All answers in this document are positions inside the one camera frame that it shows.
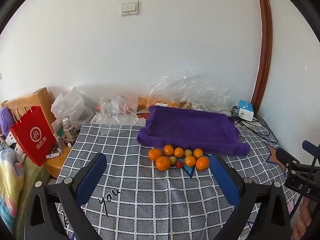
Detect clear plastic water bottle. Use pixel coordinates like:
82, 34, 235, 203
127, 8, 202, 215
62, 118, 78, 143

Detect blue white tissue pack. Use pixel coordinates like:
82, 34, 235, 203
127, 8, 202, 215
237, 100, 254, 121

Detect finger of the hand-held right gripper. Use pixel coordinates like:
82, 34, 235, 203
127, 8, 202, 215
302, 140, 320, 157
276, 147, 300, 171

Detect grey checkered tablecloth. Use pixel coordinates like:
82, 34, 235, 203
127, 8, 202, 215
56, 116, 300, 240

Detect pastel colourful blanket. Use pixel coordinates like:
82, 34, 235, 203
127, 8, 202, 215
0, 145, 25, 233

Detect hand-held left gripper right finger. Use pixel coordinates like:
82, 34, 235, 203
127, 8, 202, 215
209, 154, 293, 240

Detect large clear plastic bag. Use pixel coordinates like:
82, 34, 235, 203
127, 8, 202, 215
147, 70, 233, 112

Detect white patterned box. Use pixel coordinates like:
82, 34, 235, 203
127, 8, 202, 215
5, 131, 25, 160

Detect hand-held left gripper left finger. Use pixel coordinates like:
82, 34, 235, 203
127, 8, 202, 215
25, 152, 108, 240

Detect purple towel lined tray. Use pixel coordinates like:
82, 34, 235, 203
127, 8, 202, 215
137, 105, 251, 157

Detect black cables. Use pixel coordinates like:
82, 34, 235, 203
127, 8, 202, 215
230, 105, 279, 144

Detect brown wooden door frame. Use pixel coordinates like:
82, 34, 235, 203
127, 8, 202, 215
251, 0, 273, 110

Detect small clear plastic bag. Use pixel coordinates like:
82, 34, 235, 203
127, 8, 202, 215
95, 94, 140, 124

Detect wooden side table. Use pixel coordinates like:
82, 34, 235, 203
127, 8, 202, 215
42, 140, 75, 180

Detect pile of bagged oranges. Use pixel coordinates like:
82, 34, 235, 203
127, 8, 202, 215
137, 95, 175, 111

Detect red paper bag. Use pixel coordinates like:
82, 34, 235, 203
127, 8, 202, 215
9, 97, 57, 167

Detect purple plush toy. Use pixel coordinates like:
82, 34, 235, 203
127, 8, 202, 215
0, 107, 15, 137

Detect white wall switch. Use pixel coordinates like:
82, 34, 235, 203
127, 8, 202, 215
121, 1, 139, 16

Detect person's right hand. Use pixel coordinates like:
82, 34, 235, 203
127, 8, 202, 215
291, 196, 320, 240

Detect white plastic bag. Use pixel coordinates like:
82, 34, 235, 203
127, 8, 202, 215
51, 86, 95, 128

